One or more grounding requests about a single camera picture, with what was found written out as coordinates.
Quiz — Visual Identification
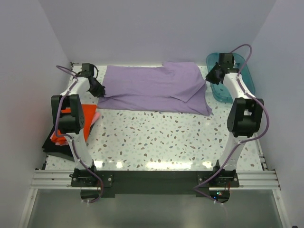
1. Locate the lavender t shirt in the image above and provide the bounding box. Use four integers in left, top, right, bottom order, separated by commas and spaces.
98, 62, 212, 116

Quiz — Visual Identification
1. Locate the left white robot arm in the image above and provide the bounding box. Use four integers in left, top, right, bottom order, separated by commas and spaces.
51, 63, 105, 186

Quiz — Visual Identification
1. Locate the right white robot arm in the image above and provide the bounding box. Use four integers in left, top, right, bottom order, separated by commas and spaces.
206, 53, 264, 187

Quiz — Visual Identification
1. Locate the orange folded t shirt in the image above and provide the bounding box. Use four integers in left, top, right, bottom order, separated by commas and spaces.
50, 104, 98, 143

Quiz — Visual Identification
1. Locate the teal plastic basket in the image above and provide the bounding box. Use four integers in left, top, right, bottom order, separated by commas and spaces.
206, 53, 256, 103

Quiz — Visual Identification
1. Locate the black folded t shirt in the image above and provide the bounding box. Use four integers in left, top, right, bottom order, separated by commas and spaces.
41, 125, 95, 163

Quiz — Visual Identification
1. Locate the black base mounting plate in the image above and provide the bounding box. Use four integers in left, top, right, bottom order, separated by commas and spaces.
70, 170, 239, 200

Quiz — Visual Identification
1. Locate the aluminium frame rail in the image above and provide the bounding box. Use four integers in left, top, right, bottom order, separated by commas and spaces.
30, 170, 281, 190

